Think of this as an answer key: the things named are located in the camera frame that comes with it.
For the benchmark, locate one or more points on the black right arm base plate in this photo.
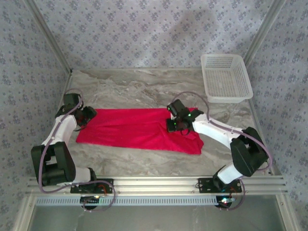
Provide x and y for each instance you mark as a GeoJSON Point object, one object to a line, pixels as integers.
{"type": "Point", "coordinates": [204, 188]}

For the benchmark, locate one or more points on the aluminium mounting rail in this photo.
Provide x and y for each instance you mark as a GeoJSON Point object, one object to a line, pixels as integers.
{"type": "Point", "coordinates": [156, 185]}

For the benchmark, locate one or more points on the white perforated plastic basket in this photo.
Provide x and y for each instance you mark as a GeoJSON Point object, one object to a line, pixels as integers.
{"type": "Point", "coordinates": [223, 79]}

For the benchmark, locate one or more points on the red t-shirt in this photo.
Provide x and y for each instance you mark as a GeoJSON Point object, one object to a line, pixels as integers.
{"type": "Point", "coordinates": [132, 127]}

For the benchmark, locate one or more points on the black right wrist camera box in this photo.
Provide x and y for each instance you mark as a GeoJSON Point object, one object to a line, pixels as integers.
{"type": "Point", "coordinates": [175, 107]}

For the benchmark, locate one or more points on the grey metal panel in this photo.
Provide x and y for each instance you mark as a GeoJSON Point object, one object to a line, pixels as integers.
{"type": "Point", "coordinates": [156, 219]}

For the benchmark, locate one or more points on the black electronics board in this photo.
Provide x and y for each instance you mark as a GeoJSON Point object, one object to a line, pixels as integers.
{"type": "Point", "coordinates": [225, 202]}
{"type": "Point", "coordinates": [90, 201]}

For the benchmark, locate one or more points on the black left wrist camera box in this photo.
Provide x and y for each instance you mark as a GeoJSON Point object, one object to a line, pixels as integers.
{"type": "Point", "coordinates": [72, 99]}

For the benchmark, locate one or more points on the aluminium frame post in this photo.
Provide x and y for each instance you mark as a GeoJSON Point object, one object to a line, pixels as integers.
{"type": "Point", "coordinates": [51, 38]}
{"type": "Point", "coordinates": [261, 36]}

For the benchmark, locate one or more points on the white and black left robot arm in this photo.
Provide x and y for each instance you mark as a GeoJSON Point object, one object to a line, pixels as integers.
{"type": "Point", "coordinates": [60, 130]}

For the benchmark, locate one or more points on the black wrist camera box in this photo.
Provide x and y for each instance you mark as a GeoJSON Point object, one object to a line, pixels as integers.
{"type": "Point", "coordinates": [175, 107]}
{"type": "Point", "coordinates": [72, 99]}

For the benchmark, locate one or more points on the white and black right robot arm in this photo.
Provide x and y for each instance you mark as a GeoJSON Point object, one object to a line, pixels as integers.
{"type": "Point", "coordinates": [216, 132]}

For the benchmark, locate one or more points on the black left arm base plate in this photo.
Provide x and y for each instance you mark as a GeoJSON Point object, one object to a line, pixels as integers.
{"type": "Point", "coordinates": [73, 190]}

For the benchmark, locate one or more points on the aluminium table side rail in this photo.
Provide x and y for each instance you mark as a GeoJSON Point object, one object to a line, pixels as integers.
{"type": "Point", "coordinates": [253, 113]}
{"type": "Point", "coordinates": [67, 80]}

